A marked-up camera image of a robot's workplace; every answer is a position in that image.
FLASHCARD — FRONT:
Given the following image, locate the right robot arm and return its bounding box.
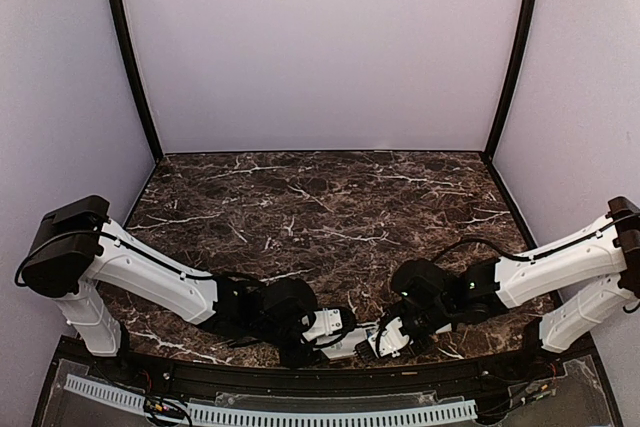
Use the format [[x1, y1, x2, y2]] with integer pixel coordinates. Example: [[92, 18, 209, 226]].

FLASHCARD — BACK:
[[372, 197, 639, 381]]

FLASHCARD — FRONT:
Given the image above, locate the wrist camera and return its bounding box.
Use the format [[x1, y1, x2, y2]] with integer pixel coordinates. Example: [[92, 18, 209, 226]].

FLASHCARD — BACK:
[[301, 307, 357, 349], [355, 317, 412, 361]]

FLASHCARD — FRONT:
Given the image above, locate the left black frame post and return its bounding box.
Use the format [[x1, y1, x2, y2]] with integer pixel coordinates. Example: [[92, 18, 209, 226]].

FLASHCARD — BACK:
[[108, 0, 164, 163]]

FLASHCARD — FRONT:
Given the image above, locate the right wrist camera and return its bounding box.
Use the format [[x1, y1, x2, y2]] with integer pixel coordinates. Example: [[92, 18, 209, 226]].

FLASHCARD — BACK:
[[355, 317, 412, 361]]

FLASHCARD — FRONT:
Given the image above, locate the right black frame post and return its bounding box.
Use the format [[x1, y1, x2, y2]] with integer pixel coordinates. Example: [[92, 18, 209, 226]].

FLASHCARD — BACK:
[[483, 0, 536, 162]]

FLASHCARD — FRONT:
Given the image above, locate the black front table rail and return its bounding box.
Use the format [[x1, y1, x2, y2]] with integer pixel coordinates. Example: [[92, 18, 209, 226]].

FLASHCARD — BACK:
[[89, 346, 566, 401]]

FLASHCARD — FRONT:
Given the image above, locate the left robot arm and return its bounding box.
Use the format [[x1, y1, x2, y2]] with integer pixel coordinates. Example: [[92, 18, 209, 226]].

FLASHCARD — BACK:
[[14, 195, 321, 383]]

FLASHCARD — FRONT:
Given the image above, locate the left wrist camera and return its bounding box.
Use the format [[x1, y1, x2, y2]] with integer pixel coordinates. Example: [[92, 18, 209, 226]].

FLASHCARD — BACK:
[[301, 307, 357, 349]]

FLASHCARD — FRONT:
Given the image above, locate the white remote control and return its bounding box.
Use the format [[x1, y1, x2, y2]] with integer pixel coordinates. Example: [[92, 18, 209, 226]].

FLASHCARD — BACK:
[[320, 323, 378, 360]]

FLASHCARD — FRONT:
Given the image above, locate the white slotted cable duct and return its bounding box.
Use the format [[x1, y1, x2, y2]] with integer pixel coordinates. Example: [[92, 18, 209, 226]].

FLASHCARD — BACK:
[[64, 374, 479, 426]]

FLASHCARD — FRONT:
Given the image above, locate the black frame post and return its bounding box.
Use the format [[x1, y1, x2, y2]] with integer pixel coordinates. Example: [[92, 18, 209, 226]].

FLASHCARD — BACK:
[[108, 0, 164, 163], [483, 0, 536, 162]]

